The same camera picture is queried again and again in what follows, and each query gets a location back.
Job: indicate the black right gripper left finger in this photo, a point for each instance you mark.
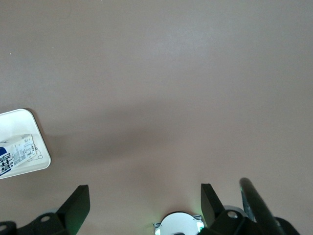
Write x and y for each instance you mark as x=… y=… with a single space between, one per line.
x=73 y=210

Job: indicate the blue white milk carton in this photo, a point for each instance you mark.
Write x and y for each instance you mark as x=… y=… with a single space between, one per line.
x=14 y=151

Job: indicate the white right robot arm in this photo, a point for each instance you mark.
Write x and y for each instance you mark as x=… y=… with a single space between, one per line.
x=178 y=222

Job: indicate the cream plastic tray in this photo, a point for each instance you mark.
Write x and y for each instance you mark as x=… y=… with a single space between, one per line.
x=22 y=122

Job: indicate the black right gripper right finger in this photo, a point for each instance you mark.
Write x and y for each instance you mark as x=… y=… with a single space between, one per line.
x=212 y=210

